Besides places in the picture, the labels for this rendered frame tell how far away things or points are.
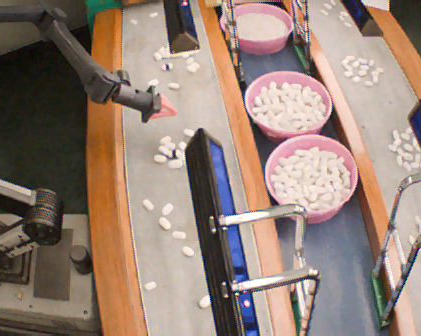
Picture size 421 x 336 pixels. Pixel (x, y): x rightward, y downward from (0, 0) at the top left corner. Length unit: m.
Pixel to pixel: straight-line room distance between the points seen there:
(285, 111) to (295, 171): 0.22
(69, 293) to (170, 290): 0.48
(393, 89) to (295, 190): 0.57
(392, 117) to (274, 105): 0.41
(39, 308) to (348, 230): 1.00
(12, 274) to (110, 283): 0.54
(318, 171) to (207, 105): 0.40
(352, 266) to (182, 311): 0.47
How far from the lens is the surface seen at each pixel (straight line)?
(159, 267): 1.60
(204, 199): 1.25
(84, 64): 1.77
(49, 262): 2.01
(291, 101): 1.94
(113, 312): 1.52
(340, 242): 1.69
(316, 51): 2.09
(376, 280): 1.58
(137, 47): 2.21
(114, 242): 1.63
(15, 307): 1.97
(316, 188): 1.71
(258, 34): 2.21
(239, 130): 1.82
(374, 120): 1.91
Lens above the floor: 2.08
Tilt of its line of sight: 49 degrees down
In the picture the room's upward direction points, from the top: 8 degrees counter-clockwise
